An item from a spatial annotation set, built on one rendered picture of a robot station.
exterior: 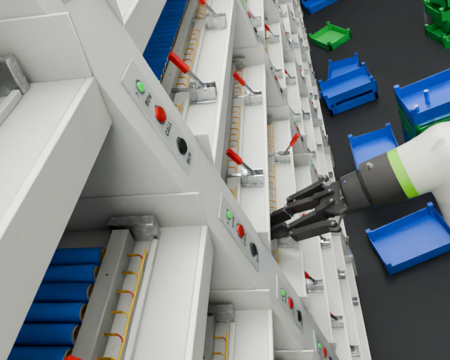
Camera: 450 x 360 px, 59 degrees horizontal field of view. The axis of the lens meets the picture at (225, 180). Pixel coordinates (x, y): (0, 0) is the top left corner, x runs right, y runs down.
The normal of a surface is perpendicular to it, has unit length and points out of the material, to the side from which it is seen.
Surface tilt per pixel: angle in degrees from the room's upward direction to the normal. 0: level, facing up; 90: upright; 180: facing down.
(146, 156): 90
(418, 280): 0
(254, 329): 18
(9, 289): 108
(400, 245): 0
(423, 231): 0
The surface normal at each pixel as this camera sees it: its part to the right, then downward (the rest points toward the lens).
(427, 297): -0.43, -0.67
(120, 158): -0.06, 0.69
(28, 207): 0.99, -0.05
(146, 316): -0.13, -0.72
